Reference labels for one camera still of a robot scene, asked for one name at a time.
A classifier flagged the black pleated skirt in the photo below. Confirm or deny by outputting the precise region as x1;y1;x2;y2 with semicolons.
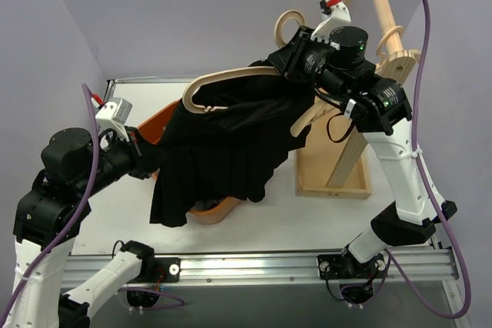
148;58;316;227

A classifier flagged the wooden hanger of black skirt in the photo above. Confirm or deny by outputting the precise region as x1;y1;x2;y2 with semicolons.
181;10;343;138

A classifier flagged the wooden hanger of grey skirt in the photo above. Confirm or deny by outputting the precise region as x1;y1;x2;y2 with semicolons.
376;25;404;71

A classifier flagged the grey pleated skirt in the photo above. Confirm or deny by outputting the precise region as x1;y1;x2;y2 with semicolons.
191;197;225;212

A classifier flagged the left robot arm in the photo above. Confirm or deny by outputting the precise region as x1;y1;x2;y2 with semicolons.
1;127;155;327

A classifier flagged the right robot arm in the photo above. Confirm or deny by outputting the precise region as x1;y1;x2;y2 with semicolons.
268;25;457;277

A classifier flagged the orange plastic basket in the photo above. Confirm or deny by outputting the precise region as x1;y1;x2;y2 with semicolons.
135;100;239;226

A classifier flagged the wooden clothes rack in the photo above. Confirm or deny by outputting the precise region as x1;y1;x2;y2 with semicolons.
294;0;422;200

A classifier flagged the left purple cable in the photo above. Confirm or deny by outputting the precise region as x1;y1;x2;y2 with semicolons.
0;82;108;321

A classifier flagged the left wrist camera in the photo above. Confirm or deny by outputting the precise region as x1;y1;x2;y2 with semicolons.
95;98;133;141

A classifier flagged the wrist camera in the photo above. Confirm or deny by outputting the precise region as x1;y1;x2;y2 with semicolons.
95;98;133;141
311;0;351;43

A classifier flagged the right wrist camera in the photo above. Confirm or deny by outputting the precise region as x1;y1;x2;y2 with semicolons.
311;0;351;43

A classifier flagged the aluminium rail table edge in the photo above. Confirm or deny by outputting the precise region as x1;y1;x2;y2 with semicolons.
57;78;458;290

